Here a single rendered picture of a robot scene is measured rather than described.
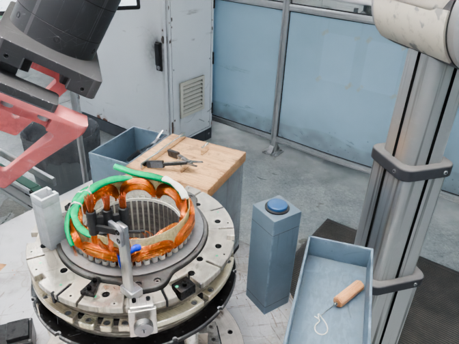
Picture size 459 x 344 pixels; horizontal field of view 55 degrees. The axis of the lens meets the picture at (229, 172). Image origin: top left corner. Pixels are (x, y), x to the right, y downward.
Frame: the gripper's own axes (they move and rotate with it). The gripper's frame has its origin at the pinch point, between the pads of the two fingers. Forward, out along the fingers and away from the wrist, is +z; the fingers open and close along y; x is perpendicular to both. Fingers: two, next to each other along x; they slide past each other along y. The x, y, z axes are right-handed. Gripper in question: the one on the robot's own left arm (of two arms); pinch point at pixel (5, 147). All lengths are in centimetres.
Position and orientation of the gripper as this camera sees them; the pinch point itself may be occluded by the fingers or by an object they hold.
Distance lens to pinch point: 37.0
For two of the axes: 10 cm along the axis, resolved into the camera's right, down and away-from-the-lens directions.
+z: -5.2, 8.0, 3.0
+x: 8.0, 3.3, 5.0
